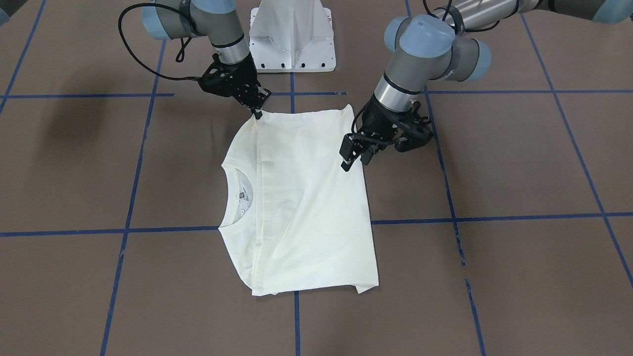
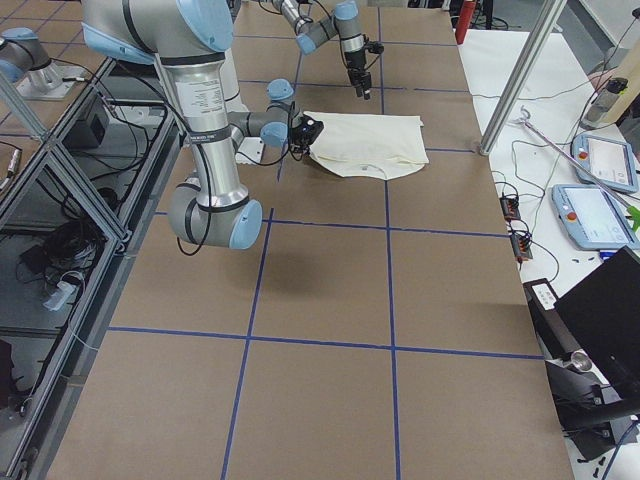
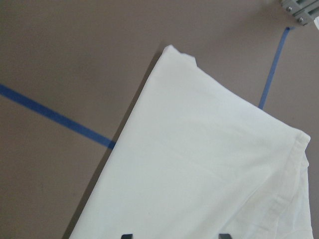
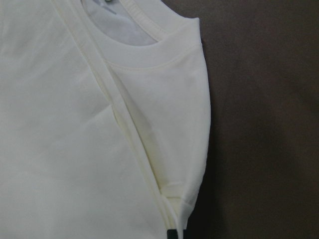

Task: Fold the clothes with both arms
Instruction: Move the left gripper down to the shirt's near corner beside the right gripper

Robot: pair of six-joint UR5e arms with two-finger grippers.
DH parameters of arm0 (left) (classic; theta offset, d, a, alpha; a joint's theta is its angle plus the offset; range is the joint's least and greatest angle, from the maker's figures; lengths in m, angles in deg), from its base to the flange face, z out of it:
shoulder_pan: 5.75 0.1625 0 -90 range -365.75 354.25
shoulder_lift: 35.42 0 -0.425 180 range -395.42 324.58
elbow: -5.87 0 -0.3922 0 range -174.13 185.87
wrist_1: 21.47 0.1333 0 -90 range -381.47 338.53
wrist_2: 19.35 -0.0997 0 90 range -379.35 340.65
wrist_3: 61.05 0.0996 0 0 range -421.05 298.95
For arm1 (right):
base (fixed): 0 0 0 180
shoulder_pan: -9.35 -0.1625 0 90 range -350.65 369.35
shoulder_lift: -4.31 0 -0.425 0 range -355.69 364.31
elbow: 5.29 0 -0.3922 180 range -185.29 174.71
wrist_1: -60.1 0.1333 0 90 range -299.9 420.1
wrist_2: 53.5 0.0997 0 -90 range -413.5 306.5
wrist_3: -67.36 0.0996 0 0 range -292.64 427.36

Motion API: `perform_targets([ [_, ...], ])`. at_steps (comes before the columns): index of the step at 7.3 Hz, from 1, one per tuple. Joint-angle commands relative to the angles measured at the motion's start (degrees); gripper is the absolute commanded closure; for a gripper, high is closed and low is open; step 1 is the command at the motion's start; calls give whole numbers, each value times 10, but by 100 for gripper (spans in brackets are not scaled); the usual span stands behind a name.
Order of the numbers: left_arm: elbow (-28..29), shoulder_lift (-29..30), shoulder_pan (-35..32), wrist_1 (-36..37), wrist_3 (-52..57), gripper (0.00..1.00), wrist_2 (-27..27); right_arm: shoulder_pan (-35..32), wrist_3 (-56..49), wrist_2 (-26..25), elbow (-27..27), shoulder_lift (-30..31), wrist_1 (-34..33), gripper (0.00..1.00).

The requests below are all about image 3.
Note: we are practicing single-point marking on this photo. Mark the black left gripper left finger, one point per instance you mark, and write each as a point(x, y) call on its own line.
point(127, 236)

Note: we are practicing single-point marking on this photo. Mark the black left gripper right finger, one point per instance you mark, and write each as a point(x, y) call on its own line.
point(224, 236)

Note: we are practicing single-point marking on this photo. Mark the cream white long-sleeve shirt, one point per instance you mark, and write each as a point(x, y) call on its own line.
point(194, 160)

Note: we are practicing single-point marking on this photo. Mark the aluminium frame post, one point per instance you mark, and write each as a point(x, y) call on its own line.
point(303, 11)

